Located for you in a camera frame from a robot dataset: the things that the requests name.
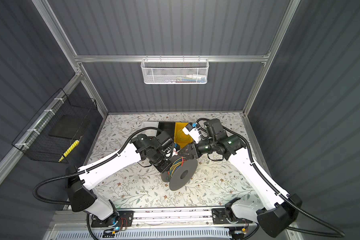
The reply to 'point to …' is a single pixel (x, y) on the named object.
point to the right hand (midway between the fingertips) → (183, 153)
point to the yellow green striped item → (75, 144)
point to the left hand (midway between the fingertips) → (168, 168)
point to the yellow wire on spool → (176, 163)
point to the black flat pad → (67, 127)
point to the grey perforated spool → (181, 175)
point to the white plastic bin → (147, 124)
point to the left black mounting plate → (123, 218)
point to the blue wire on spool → (177, 163)
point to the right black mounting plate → (219, 216)
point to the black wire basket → (34, 140)
